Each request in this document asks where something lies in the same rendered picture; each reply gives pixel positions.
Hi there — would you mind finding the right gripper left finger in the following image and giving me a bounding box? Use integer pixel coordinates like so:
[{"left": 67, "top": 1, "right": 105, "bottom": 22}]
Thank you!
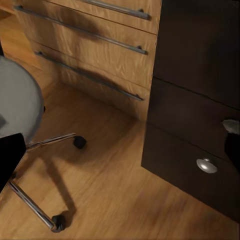
[{"left": 0, "top": 133, "right": 26, "bottom": 191}]

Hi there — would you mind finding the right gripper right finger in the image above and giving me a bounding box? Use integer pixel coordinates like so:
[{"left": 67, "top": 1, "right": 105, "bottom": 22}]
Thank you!
[{"left": 224, "top": 133, "right": 240, "bottom": 173}]

